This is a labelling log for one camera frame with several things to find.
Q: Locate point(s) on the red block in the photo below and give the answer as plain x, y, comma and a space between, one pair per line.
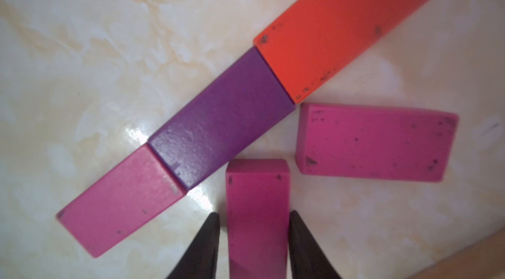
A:
315, 39

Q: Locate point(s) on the purple block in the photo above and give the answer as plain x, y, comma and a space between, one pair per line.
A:
243, 103

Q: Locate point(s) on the wooden block top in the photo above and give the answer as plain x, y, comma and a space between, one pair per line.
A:
484, 259

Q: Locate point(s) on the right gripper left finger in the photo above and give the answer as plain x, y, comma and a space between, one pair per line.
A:
200, 259

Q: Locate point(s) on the magenta block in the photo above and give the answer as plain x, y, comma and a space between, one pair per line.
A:
126, 198
373, 142
257, 203

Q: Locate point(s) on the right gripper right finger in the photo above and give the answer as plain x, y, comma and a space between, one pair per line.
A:
306, 256

